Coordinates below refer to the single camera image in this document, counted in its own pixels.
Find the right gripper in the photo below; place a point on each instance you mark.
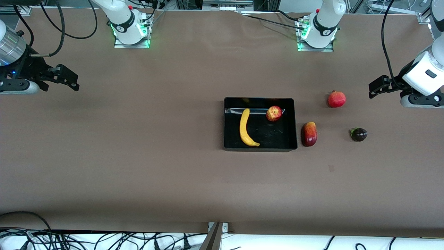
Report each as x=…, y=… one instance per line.
x=30, y=68

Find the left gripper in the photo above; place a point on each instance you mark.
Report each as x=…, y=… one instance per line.
x=396, y=83

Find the red yellow apple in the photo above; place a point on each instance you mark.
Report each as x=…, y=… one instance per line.
x=274, y=113

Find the black plastic box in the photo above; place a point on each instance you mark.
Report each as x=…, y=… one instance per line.
x=263, y=135

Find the yellow banana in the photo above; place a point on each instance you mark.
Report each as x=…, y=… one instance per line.
x=245, y=130

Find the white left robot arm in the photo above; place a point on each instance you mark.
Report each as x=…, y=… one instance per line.
x=326, y=21

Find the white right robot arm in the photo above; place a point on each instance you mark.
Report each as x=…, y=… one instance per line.
x=121, y=17

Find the red pomegranate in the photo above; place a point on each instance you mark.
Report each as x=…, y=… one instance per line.
x=336, y=99

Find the dark purple eggplant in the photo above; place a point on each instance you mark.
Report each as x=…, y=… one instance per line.
x=359, y=134

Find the red yellow mango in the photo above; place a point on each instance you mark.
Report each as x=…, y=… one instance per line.
x=309, y=134

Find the brown table cover sheet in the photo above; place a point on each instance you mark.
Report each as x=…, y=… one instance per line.
x=173, y=104

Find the white power strip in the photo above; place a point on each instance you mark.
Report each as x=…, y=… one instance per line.
x=227, y=5

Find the grey metal bar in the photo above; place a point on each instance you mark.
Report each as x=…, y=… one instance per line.
x=212, y=239

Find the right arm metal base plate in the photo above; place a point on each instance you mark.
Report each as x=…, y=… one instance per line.
x=119, y=44

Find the aluminium frame profile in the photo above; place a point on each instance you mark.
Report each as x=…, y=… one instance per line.
x=425, y=15

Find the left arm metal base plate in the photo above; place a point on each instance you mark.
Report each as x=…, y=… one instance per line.
x=303, y=49

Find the metal bracket at table edge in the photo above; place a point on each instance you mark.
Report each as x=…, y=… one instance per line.
x=225, y=226

